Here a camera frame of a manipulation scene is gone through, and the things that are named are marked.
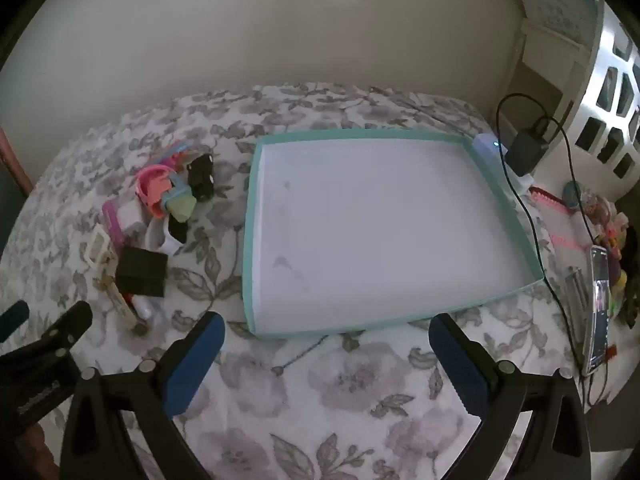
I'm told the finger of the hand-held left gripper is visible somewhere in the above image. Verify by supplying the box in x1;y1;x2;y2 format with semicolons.
0;301;30;343
0;301;95;362

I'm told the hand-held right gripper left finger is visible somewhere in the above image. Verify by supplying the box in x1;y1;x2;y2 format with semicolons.
59;311;227;480

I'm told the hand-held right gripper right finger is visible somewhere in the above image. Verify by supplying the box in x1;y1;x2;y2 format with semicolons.
429;312;593;480

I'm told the beige keychain stick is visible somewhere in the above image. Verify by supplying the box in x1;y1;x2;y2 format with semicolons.
98;255;149;337

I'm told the red and white tube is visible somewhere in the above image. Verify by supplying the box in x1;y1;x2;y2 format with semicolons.
122;295;154;322

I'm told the small black box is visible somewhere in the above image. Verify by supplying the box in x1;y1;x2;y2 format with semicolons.
115;246;169;299

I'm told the magenta packet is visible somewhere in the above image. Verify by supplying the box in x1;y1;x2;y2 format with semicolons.
101;201;126;251

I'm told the white strap device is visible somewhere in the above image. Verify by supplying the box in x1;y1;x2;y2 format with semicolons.
145;216;187;257

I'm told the pale green block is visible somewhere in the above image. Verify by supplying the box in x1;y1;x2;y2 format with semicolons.
167;195;197;222

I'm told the white tray with teal rim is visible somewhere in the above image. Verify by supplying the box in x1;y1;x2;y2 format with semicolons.
241;129;546;336

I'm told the pink round clip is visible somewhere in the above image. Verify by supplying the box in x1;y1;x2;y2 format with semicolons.
135;165;173;212

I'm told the black polka dot hair clip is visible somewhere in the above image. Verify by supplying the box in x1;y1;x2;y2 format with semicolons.
186;152;217;202

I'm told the grey floral blanket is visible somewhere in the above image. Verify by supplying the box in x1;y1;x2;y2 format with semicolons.
0;82;633;480

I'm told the smartphone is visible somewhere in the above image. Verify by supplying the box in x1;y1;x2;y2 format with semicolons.
582;245;614;377

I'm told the pink and white crochet mat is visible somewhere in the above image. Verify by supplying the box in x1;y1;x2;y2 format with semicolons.
529;185;597;262

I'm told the colourful cube toy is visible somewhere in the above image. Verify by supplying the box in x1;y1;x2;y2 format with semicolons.
602;220;626;256

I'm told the colourful cylinder toy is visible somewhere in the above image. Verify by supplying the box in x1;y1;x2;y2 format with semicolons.
562;181;586;209

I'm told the white power strip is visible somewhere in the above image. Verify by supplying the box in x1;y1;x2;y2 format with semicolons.
472;132;538;197

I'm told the black charger adapter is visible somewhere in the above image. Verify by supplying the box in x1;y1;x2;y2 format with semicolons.
505;127;552;177

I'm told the white lattice board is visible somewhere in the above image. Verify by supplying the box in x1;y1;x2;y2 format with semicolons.
574;0;640;197

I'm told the long black cable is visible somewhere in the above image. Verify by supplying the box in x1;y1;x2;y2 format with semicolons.
496;92;608;407

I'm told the brown wooden frame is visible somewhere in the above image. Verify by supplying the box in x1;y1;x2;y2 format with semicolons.
0;125;34;197

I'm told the short black cable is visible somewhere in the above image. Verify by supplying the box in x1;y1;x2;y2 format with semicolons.
542;116;603;256

